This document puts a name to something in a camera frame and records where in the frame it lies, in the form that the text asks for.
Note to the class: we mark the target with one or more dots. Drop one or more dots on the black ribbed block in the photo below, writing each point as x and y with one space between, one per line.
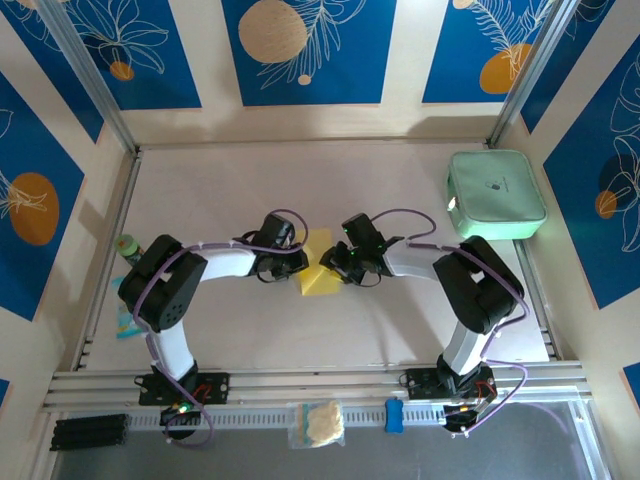
90 432

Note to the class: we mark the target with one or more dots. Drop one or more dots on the blue plastic clip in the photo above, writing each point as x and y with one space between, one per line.
394 415

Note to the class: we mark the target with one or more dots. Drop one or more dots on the yellow paper sheet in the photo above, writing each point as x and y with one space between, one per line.
320 285

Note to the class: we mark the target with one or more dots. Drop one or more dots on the aluminium front frame rail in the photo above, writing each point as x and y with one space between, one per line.
310 382

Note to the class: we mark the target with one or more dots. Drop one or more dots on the light blue snack packet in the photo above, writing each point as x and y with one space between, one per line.
126 320

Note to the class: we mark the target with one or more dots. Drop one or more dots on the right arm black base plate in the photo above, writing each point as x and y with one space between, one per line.
417 382

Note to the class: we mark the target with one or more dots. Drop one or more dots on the aluminium corner post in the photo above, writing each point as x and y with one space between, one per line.
89 70
530 70

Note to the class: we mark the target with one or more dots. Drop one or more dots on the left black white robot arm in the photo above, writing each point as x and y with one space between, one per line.
165 290

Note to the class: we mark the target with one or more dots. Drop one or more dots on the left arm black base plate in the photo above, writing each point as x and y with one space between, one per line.
220 387

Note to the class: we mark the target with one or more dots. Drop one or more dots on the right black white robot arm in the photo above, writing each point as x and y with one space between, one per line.
475 285

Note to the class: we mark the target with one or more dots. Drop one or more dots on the mint green zip case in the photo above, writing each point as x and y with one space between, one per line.
500 175

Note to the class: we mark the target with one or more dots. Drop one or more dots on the grey metal sheet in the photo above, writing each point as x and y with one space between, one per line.
250 460

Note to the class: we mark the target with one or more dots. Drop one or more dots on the small green capped bottle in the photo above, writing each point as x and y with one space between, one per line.
131 250

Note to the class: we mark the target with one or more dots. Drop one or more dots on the clear bag with beige contents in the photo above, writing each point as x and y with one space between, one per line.
325 422

